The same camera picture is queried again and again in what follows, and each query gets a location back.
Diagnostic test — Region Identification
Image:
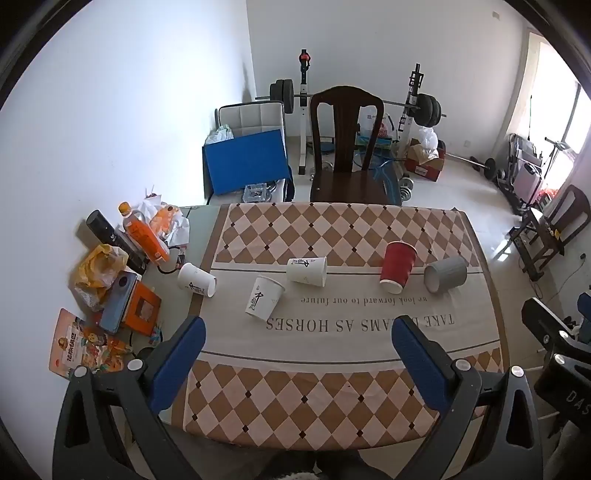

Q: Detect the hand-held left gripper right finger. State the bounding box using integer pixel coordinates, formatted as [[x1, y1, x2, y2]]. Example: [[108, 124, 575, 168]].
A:
[[392, 315, 546, 480]]

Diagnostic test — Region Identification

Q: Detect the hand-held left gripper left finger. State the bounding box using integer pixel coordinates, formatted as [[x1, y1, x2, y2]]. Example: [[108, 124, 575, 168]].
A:
[[52, 315, 207, 480]]

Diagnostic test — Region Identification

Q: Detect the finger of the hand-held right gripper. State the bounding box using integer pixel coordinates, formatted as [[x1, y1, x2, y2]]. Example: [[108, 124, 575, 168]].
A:
[[522, 298, 580, 347]]

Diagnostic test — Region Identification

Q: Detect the white cup with black print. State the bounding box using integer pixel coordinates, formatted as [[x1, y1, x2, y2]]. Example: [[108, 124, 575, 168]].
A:
[[286, 257, 328, 288], [245, 276, 286, 322], [178, 262, 218, 298]]

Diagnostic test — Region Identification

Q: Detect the person's right forearm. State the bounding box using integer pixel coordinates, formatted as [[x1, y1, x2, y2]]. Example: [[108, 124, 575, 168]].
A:
[[547, 418, 591, 480]]

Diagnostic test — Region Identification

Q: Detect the grey paper cup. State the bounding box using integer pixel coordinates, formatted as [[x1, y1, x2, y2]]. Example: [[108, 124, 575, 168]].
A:
[[424, 255, 468, 295]]

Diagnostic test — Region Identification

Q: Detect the red paper cup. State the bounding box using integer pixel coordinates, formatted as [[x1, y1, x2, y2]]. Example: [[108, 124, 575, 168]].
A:
[[379, 241, 419, 295]]

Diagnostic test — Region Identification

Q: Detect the orange box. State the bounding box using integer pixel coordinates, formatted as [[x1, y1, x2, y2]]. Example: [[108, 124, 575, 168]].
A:
[[121, 282, 162, 335]]

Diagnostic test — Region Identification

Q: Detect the grey-blue flat box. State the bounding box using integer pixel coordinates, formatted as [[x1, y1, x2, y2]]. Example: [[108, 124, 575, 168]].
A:
[[99, 271, 141, 334]]

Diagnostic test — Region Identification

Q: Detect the orange snack packet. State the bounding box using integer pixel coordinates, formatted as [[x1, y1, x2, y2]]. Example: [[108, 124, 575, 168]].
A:
[[49, 308, 134, 380]]

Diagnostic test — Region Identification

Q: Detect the yellow plastic bag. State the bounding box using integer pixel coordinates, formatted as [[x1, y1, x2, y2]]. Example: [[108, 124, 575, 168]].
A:
[[69, 244, 130, 310]]

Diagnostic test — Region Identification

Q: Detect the orange drink bottle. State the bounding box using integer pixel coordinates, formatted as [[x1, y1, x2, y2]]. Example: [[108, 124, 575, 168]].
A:
[[117, 202, 171, 264]]

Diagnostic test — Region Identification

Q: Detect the white plastic bag with orange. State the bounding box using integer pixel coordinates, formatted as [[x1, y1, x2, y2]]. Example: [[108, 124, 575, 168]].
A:
[[139, 196, 191, 247]]

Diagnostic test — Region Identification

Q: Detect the black cylinder bottle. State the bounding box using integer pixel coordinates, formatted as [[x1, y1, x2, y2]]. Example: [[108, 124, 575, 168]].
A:
[[86, 210, 148, 275]]

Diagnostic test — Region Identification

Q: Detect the folded grey stroller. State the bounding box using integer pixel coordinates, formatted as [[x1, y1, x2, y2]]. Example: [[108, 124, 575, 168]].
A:
[[499, 133, 544, 213]]

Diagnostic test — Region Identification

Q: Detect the small barbell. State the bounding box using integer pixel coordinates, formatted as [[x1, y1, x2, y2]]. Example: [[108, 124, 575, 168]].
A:
[[445, 154, 506, 181]]

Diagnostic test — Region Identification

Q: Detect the checked tablecloth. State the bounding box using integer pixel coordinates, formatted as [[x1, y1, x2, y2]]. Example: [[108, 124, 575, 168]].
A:
[[185, 203, 504, 450]]

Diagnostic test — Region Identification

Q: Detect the red box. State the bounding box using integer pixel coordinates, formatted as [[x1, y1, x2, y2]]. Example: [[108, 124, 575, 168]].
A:
[[406, 157, 446, 182]]

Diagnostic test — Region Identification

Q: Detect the cardboard box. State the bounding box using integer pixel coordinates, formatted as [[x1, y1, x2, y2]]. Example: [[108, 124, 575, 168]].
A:
[[406, 138, 446, 163]]

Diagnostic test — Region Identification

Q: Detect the blue board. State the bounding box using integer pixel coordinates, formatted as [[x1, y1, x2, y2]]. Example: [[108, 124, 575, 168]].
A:
[[202, 129, 293, 197]]

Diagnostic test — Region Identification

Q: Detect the crumpled white plastic bag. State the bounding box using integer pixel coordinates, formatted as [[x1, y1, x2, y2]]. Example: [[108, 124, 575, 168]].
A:
[[418, 126, 439, 160]]

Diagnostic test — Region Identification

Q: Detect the white tissue bag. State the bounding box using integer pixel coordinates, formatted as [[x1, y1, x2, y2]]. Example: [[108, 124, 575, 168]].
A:
[[205, 124, 235, 146]]

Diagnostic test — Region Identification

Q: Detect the dark wooden chair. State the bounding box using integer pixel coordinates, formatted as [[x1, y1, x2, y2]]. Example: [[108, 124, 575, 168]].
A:
[[308, 86, 389, 204]]

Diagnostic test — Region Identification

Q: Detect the barbell with black plates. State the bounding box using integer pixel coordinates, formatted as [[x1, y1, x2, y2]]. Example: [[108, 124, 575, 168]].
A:
[[255, 79, 448, 127]]

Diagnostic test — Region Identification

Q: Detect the white shopping bag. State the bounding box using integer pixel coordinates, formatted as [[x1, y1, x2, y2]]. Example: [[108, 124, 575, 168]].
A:
[[358, 105, 386, 134]]

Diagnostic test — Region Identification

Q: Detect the white barbell stand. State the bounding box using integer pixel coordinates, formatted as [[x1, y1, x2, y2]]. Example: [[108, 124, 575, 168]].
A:
[[396, 64, 426, 144], [295, 48, 312, 176]]

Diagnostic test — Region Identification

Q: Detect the white padded chair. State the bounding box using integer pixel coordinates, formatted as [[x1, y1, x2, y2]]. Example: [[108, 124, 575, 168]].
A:
[[216, 100, 287, 139]]

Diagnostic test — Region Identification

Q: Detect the black cable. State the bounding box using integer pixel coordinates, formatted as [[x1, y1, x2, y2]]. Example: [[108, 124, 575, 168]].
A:
[[154, 246, 188, 274]]

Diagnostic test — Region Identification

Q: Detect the blue hose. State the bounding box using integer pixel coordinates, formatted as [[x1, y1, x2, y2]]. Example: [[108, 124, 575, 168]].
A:
[[355, 138, 402, 204]]

